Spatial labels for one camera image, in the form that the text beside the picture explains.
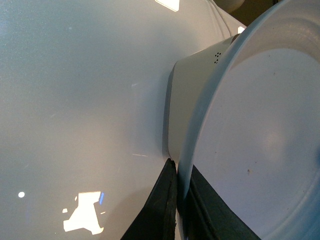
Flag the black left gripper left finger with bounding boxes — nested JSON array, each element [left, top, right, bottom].
[[122, 158, 178, 240]]

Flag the white toaster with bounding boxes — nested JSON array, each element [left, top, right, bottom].
[[162, 34, 239, 163]]

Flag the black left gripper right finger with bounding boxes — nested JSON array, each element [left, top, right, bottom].
[[177, 166, 260, 240]]

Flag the grey round plate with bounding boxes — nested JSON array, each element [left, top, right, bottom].
[[178, 0, 320, 240]]

